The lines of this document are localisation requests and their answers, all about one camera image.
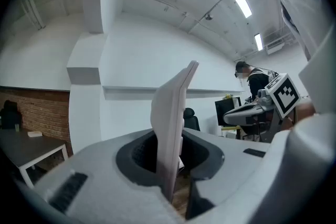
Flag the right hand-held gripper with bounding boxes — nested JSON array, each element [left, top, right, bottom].
[[223, 73, 300, 126]]

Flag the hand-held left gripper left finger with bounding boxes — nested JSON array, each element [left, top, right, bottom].
[[34, 128, 187, 224]]

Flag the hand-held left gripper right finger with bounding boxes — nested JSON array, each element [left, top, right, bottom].
[[180, 128, 271, 224]]

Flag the white remote device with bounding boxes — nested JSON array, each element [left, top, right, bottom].
[[150, 60, 200, 204]]

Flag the person's right forearm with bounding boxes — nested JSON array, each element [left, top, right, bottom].
[[295, 101, 317, 121]]

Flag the black monitor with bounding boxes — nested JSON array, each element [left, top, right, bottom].
[[214, 98, 236, 127]]

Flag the yellow table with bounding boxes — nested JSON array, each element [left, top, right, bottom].
[[221, 125, 242, 140]]

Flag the black office chair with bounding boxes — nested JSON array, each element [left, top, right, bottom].
[[183, 107, 201, 132]]

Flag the white ceiling air conditioner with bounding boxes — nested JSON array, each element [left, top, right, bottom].
[[265, 41, 286, 55]]

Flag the short ceiling light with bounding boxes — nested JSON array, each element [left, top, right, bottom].
[[254, 33, 264, 51]]

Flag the grey desk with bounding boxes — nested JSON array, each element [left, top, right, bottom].
[[0, 128, 70, 189]]

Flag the black bag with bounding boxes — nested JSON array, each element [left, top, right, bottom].
[[0, 100, 22, 131]]

